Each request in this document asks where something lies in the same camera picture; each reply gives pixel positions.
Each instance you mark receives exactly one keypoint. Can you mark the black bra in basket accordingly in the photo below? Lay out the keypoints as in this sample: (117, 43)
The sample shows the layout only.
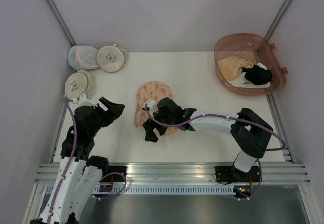
(257, 75)

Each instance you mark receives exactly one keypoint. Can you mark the orange floral mesh laundry bag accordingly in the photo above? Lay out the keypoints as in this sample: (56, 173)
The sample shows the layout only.
(154, 90)

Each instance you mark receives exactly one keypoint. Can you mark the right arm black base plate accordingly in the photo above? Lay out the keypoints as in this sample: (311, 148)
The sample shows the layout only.
(229, 174)

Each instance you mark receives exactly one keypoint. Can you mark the white garment in basket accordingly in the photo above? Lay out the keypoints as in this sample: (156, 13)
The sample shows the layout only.
(241, 82)

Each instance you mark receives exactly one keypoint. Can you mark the aluminium front rail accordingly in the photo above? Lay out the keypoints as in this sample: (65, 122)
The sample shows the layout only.
(273, 173)

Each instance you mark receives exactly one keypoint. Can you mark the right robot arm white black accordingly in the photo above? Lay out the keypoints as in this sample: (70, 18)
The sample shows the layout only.
(250, 131)

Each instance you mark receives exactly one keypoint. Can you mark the beige bra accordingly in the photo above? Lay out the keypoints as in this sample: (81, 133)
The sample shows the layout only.
(232, 66)

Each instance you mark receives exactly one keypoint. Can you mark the beige round laundry bag lower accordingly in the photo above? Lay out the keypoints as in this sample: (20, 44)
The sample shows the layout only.
(80, 83)

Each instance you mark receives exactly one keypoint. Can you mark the aluminium corner post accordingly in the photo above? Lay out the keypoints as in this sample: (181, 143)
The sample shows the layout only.
(60, 20)
(277, 19)

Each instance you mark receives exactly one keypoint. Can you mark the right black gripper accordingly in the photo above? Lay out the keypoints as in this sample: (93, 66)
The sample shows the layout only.
(149, 127)

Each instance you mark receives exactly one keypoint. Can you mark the white slotted cable duct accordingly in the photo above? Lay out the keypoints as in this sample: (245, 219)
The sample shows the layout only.
(179, 190)

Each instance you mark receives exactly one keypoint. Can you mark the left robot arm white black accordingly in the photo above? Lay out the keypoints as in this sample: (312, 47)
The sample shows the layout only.
(79, 172)

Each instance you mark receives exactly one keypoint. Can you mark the right aluminium corner post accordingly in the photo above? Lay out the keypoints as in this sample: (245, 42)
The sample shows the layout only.
(277, 19)

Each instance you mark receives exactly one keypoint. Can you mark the beige round laundry bag upper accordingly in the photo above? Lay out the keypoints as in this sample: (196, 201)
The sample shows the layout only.
(112, 58)

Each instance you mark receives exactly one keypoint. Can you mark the left aluminium corner post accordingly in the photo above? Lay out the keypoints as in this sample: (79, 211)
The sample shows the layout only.
(60, 20)

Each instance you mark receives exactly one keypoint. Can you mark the pink translucent plastic basket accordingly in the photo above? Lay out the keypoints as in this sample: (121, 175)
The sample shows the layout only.
(258, 50)

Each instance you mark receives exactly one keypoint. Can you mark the beige round laundry bag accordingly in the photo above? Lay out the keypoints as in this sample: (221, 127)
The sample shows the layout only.
(80, 83)
(112, 58)

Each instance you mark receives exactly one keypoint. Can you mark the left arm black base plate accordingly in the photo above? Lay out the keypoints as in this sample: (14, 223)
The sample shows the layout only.
(116, 173)

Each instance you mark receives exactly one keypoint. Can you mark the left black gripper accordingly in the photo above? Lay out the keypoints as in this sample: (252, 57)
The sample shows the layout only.
(115, 110)

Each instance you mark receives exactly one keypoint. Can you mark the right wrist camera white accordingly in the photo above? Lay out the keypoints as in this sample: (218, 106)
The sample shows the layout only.
(150, 106)

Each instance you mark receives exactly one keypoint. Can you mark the white pink mesh laundry bag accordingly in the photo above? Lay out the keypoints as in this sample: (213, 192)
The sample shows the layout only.
(83, 57)

